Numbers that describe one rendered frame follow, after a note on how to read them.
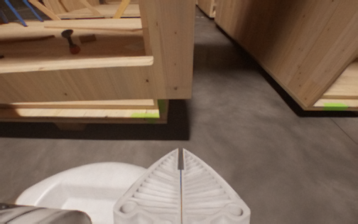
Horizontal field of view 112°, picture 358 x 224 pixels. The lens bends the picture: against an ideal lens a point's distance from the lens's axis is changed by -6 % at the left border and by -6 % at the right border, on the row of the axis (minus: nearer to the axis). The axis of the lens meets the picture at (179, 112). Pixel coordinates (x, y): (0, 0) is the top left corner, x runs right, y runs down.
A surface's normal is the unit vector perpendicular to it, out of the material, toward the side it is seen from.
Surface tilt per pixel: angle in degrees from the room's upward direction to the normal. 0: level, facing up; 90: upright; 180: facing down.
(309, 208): 0
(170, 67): 90
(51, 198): 73
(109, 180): 0
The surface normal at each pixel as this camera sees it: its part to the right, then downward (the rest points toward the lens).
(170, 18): 0.00, 0.70
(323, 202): 0.01, -0.72
